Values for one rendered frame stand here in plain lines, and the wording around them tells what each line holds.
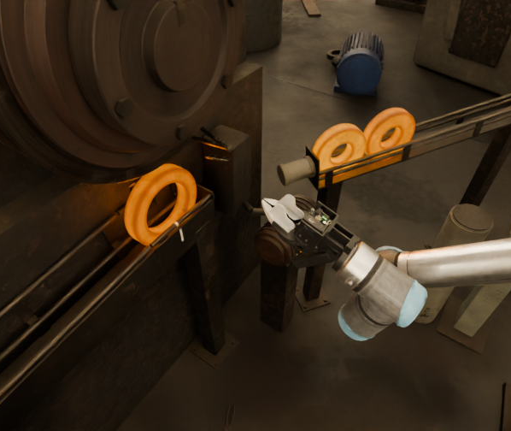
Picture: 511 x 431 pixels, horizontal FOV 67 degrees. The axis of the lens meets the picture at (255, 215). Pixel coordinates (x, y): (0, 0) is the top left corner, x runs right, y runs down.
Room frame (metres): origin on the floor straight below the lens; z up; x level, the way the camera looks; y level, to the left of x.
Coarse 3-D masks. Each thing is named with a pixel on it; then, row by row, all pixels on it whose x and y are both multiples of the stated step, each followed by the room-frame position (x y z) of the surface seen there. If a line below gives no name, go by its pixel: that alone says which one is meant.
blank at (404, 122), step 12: (396, 108) 0.94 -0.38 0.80; (372, 120) 0.92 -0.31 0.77; (384, 120) 0.90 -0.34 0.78; (396, 120) 0.91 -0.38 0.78; (408, 120) 0.92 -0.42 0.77; (372, 132) 0.89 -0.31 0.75; (384, 132) 0.90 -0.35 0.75; (396, 132) 0.94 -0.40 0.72; (408, 132) 0.93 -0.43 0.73; (372, 144) 0.89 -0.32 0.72; (384, 144) 0.93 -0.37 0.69; (396, 144) 0.92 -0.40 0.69
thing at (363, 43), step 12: (360, 36) 2.75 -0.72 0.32; (372, 36) 2.70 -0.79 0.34; (348, 48) 2.57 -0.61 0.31; (360, 48) 2.54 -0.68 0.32; (372, 48) 2.56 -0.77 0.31; (348, 60) 2.45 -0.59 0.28; (360, 60) 2.42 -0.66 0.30; (372, 60) 2.42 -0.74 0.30; (348, 72) 2.43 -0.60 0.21; (360, 72) 2.41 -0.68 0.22; (372, 72) 2.39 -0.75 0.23; (336, 84) 2.61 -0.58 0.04; (348, 84) 2.43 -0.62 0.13; (360, 84) 2.41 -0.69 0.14; (372, 84) 2.39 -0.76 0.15
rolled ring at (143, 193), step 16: (144, 176) 0.59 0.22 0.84; (160, 176) 0.59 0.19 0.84; (176, 176) 0.63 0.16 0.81; (192, 176) 0.66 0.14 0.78; (144, 192) 0.56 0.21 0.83; (192, 192) 0.66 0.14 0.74; (128, 208) 0.55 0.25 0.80; (144, 208) 0.55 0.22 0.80; (176, 208) 0.64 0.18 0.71; (128, 224) 0.53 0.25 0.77; (144, 224) 0.54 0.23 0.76; (160, 224) 0.60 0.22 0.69; (144, 240) 0.53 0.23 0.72
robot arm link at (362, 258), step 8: (360, 248) 0.49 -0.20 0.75; (368, 248) 0.49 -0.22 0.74; (352, 256) 0.47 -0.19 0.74; (360, 256) 0.47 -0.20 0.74; (368, 256) 0.47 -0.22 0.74; (376, 256) 0.48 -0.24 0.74; (344, 264) 0.47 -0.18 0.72; (352, 264) 0.46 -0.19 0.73; (360, 264) 0.46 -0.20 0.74; (368, 264) 0.46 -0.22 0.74; (344, 272) 0.45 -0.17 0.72; (352, 272) 0.45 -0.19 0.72; (360, 272) 0.44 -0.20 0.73; (344, 280) 0.45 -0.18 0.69; (352, 280) 0.44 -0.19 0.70; (360, 280) 0.44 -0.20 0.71; (352, 288) 0.44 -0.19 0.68
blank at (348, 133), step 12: (324, 132) 0.87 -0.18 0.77; (336, 132) 0.85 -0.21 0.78; (348, 132) 0.86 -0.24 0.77; (360, 132) 0.87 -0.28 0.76; (324, 144) 0.84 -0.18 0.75; (336, 144) 0.85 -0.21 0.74; (348, 144) 0.89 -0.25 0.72; (360, 144) 0.87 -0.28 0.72; (324, 156) 0.84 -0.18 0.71; (336, 156) 0.89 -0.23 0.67; (348, 156) 0.87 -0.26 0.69; (360, 156) 0.88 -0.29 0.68; (324, 168) 0.84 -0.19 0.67
